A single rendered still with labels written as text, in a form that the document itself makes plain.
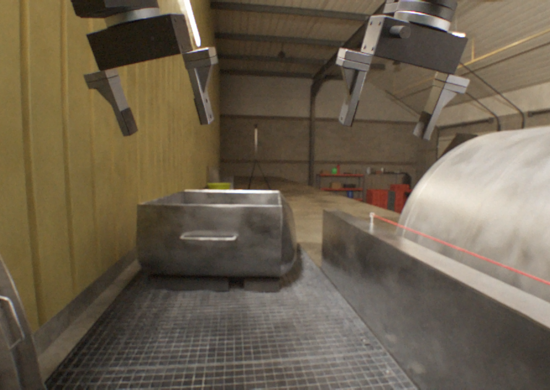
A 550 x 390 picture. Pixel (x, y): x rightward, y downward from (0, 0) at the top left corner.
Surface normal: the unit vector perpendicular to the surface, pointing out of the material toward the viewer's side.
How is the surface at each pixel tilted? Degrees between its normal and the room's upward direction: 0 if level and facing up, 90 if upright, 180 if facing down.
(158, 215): 90
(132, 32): 113
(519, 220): 62
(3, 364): 90
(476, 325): 90
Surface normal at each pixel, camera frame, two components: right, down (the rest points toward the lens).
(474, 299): -0.99, 0.00
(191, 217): -0.01, 0.09
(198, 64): -0.11, 0.49
